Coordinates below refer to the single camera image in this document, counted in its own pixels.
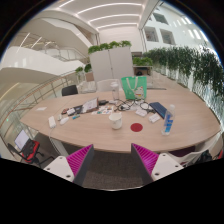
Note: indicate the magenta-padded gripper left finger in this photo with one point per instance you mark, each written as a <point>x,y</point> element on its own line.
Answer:
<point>68,166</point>

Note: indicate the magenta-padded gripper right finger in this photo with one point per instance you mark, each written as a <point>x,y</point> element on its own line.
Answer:
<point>156,165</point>

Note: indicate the clear blue-labelled water bottle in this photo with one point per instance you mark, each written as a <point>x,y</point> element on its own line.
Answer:
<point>168,121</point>

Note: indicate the red and black office chair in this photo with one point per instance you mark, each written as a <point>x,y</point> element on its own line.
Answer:
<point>31,151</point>

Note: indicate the flat round red coaster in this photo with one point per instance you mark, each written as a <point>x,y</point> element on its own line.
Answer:
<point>136,127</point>

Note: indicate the small white device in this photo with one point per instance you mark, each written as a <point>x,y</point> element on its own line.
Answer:
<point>64,120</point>

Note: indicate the small white box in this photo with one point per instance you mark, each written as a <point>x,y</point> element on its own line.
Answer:
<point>154,118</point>

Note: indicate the white power strip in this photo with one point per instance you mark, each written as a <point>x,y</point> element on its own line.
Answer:
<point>52,122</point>

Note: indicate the blue marker pen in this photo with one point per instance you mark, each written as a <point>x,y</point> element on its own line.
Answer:
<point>76,116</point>

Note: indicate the open laptop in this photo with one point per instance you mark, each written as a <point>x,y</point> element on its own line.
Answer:
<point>21,139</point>

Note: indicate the white printed card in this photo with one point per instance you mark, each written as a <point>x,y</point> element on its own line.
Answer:
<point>141,112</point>

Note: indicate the dark blue keyboard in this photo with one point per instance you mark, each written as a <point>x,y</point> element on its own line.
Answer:
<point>159,109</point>

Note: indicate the white ceramic mug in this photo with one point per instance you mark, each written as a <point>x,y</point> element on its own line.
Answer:
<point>115,121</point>

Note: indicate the colourful sticker sheet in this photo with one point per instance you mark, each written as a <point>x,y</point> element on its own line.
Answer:
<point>101,111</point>

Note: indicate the open notebook with papers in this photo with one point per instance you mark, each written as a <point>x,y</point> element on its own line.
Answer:
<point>90,105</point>

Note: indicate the black power adapter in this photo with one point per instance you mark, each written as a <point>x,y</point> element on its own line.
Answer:
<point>103,102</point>

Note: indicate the green tote bag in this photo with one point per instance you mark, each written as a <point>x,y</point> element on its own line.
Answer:
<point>134,87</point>

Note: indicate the clear tumbler with white lid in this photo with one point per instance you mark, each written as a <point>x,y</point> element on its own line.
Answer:
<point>115,91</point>

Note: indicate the row of green plants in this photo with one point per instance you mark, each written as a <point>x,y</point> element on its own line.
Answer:
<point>186,61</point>

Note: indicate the white cabinet topped with plants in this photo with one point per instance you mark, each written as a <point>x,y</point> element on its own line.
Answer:
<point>111,63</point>

